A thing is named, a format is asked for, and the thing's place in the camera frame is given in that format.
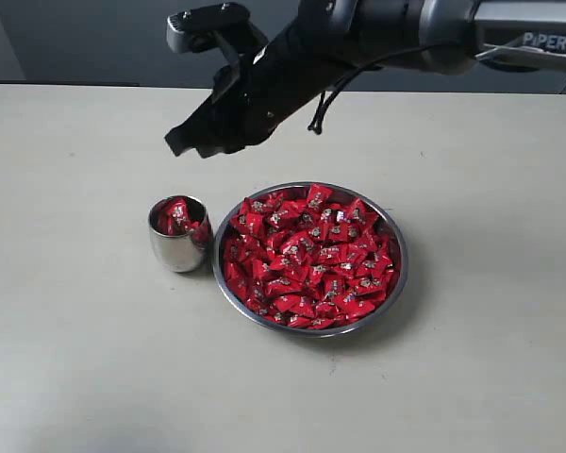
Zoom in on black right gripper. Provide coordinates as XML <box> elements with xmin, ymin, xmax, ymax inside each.
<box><xmin>164</xmin><ymin>24</ymin><xmax>340</xmax><ymax>159</ymax></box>

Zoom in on red candy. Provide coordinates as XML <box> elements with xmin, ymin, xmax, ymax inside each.
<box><xmin>273</xmin><ymin>294</ymin><xmax>315</xmax><ymax>318</ymax></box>
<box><xmin>239</xmin><ymin>212</ymin><xmax>266</xmax><ymax>240</ymax></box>
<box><xmin>165</xmin><ymin>197</ymin><xmax>191</xmax><ymax>236</ymax></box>
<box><xmin>306</xmin><ymin>184</ymin><xmax>333</xmax><ymax>210</ymax></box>

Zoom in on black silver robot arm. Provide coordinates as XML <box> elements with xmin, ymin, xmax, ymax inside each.
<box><xmin>165</xmin><ymin>0</ymin><xmax>566</xmax><ymax>158</ymax></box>

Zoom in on stainless steel cup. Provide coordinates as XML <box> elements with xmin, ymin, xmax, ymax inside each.
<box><xmin>147</xmin><ymin>195</ymin><xmax>213</xmax><ymax>274</ymax></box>

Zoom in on steel bowl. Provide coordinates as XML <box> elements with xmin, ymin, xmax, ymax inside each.
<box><xmin>212</xmin><ymin>182</ymin><xmax>408</xmax><ymax>338</ymax></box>

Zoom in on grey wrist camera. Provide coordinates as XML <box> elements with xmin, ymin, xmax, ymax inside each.
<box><xmin>166</xmin><ymin>1</ymin><xmax>268</xmax><ymax>64</ymax></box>

